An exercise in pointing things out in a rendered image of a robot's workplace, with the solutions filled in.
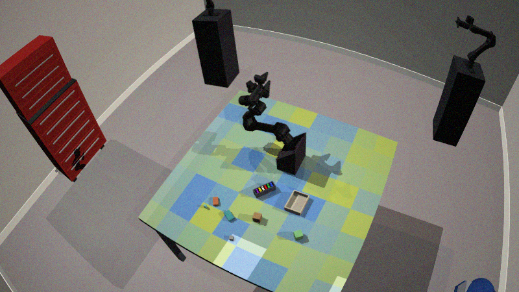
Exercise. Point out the teal rectangular block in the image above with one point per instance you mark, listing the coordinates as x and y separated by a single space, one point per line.
229 215

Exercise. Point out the beige rectangular tray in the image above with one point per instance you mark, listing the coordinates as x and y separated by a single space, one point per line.
296 202

